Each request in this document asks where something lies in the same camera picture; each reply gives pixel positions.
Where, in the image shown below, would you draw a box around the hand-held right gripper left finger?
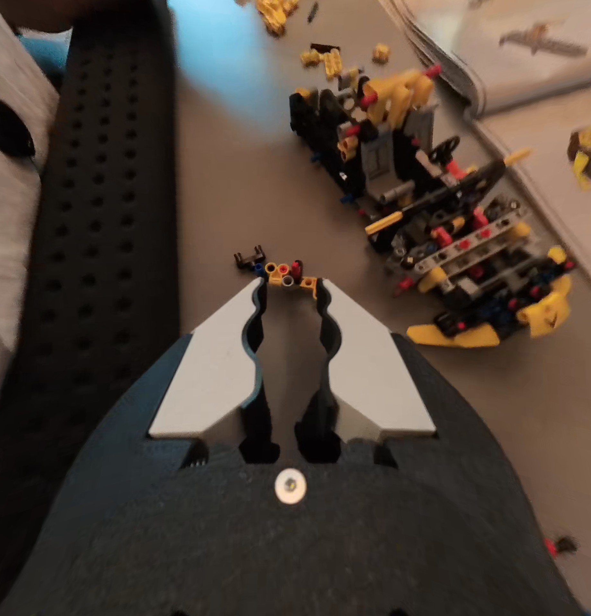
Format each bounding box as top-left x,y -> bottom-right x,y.
148,277 -> 268,440

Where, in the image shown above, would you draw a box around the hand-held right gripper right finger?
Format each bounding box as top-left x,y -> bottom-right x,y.
316,278 -> 439,447

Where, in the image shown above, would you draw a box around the small black lego connector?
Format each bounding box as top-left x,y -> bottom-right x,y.
233,245 -> 266,270

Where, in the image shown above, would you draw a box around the lego car model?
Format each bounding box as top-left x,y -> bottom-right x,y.
288,64 -> 578,338

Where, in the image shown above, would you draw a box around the yellow lego panel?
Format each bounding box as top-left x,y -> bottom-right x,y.
406,323 -> 501,348

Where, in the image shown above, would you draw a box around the scattered small lego pieces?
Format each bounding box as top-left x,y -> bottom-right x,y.
543,534 -> 579,560

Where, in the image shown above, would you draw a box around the loose yellow lego beams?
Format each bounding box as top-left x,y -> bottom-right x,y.
235,0 -> 392,81

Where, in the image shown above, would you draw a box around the lego instruction booklet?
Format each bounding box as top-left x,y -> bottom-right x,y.
377,0 -> 591,299

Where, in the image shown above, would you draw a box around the blue chair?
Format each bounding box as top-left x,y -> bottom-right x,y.
16,30 -> 73,88

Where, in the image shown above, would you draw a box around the black lanyard strap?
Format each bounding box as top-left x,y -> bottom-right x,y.
0,91 -> 37,158

